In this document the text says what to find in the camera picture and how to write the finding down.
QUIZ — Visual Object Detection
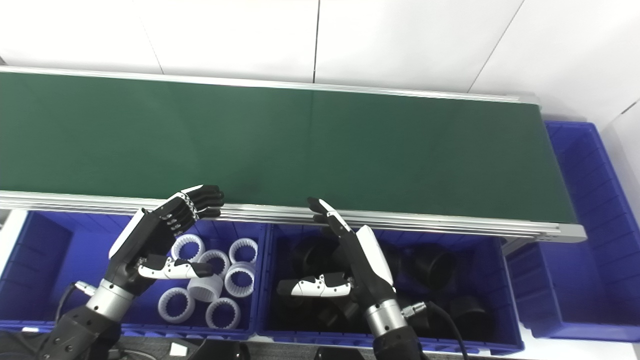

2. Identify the black robot body part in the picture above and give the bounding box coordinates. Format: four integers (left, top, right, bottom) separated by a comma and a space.
314, 346, 366, 360
187, 339, 251, 360

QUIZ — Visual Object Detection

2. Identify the blue bin with black parts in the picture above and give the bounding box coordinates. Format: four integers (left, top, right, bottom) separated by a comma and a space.
255, 222, 525, 356

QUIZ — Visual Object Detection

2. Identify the green conveyor belt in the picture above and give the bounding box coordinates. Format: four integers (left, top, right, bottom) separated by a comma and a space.
0, 71, 578, 224
0, 65, 587, 244

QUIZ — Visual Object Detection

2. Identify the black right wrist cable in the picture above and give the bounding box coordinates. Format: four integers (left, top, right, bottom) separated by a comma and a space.
399, 301, 470, 360

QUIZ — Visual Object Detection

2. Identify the blue bin with white rings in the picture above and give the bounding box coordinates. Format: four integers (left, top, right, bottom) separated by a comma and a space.
0, 210, 268, 341

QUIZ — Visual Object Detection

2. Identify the empty blue bin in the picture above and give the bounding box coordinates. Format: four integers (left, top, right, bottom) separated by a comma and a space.
507, 120, 640, 343

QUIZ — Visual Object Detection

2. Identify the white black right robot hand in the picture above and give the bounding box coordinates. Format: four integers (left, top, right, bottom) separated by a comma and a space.
276, 197, 397, 310

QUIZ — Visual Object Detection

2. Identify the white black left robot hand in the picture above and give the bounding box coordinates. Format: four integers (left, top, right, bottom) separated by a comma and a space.
102, 184, 225, 296

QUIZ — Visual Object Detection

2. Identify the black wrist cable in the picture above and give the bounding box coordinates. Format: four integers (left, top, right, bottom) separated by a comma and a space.
53, 281, 97, 325
399, 301, 470, 360

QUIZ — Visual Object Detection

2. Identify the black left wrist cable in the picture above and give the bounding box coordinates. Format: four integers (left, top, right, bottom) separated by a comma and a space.
53, 281, 97, 325

